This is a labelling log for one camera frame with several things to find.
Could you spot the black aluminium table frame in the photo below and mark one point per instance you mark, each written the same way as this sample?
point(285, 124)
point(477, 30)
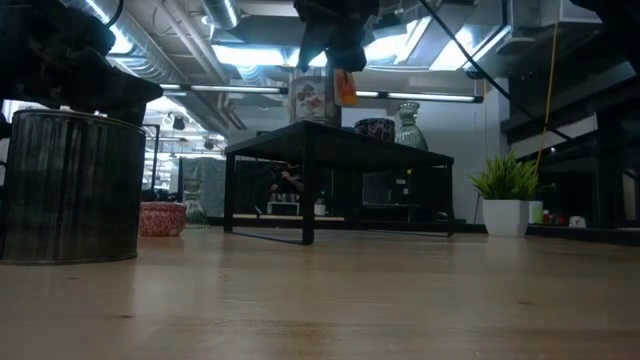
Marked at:
point(575, 235)

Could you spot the black perforated metal shelf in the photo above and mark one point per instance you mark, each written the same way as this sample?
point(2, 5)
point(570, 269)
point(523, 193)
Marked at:
point(340, 150)

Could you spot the green plant white pot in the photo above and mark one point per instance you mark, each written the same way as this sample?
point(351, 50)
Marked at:
point(505, 217)

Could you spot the long white light bar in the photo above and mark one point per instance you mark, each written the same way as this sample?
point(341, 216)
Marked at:
point(235, 89)
point(430, 97)
point(170, 87)

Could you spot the person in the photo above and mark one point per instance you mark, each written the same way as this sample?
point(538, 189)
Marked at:
point(292, 181)

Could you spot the clear glass cup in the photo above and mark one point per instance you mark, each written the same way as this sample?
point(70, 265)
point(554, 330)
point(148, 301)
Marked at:
point(410, 132)

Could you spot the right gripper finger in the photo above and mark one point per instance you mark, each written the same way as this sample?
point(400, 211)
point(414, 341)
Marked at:
point(312, 45)
point(347, 60)

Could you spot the green glass candlestick holder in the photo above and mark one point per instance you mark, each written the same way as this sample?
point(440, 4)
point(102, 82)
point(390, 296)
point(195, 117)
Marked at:
point(194, 210)

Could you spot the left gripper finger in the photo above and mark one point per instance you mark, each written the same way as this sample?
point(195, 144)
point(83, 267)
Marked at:
point(115, 90)

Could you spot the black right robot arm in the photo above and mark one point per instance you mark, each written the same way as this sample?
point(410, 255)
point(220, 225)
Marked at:
point(615, 20)

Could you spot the silver ventilation duct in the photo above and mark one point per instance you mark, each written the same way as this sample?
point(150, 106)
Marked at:
point(150, 55)

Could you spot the grey covered partition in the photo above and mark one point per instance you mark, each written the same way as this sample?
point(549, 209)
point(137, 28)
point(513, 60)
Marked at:
point(202, 187)

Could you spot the silver candle can orange tag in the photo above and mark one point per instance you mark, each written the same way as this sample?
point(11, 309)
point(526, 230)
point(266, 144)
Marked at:
point(70, 190)
point(310, 100)

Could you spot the small white object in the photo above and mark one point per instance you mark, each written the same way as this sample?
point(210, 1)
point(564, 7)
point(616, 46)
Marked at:
point(577, 222)

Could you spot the pale green cup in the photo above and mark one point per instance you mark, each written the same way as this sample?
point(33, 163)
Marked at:
point(536, 212)

